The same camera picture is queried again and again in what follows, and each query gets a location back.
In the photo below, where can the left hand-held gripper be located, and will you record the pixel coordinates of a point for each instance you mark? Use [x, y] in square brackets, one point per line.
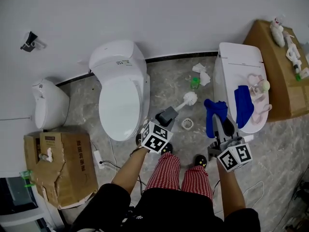
[155, 138]

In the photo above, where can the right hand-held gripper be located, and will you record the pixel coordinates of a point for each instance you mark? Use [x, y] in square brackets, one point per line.
[234, 157]

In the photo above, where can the person's right forearm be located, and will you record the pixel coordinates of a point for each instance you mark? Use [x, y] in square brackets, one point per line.
[230, 192]

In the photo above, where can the person's left forearm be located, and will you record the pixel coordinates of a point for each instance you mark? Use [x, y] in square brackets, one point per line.
[130, 170]

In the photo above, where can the round white brush holder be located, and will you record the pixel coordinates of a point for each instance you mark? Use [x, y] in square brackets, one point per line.
[187, 124]

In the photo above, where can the white toilet with tank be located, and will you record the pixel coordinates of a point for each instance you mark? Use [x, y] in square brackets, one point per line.
[118, 105]

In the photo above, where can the white flat-lid smart toilet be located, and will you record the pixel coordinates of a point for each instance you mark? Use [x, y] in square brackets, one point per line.
[231, 64]

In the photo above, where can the white egg-shaped toilet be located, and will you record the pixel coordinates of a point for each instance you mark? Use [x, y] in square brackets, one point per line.
[48, 105]

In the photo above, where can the black and white plastic bracket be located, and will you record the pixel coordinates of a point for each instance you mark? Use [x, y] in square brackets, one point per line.
[31, 41]

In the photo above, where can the person's left black slipper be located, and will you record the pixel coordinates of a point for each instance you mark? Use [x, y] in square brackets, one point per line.
[167, 149]

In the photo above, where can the person's black slipper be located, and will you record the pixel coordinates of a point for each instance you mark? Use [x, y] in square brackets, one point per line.
[167, 149]
[200, 161]

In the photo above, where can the long blue cloth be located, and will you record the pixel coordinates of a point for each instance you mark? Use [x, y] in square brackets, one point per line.
[243, 105]

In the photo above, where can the person's right black slipper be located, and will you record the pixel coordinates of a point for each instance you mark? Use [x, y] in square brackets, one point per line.
[200, 161]

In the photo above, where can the squat green bottle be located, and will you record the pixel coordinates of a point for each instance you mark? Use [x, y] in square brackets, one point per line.
[195, 83]

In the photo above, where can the red checked trousers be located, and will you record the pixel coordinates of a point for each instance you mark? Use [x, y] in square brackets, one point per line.
[166, 173]

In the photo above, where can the crumpled white tissue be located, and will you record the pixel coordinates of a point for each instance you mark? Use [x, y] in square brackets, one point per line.
[205, 77]

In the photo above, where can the clear bottle cream cap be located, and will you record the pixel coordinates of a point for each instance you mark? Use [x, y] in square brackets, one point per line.
[265, 86]

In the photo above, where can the plain brown cardboard box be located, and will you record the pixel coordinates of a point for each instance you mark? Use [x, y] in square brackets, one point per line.
[277, 93]

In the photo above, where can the white power strip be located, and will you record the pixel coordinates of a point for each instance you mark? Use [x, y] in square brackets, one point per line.
[98, 158]

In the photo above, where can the person's black shirt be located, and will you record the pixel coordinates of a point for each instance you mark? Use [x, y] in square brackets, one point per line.
[164, 214]

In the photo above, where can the white plastic sprayer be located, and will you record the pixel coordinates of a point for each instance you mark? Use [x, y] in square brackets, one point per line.
[293, 54]

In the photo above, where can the large torn cardboard box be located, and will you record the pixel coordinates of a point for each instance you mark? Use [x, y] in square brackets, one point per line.
[74, 168]

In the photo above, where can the white fluffy bundle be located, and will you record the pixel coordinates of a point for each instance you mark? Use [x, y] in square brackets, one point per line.
[277, 35]

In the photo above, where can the white spray bottle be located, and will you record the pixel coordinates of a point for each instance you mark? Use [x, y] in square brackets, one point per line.
[278, 20]

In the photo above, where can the small white bottle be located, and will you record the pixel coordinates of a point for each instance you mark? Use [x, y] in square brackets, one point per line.
[48, 155]

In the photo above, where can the tall green bottle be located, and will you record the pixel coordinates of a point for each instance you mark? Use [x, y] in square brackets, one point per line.
[30, 185]

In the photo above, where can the clear bottle green cap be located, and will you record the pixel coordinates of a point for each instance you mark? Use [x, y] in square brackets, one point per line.
[25, 174]

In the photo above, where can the dark window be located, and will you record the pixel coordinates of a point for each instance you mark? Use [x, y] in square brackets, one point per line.
[19, 197]

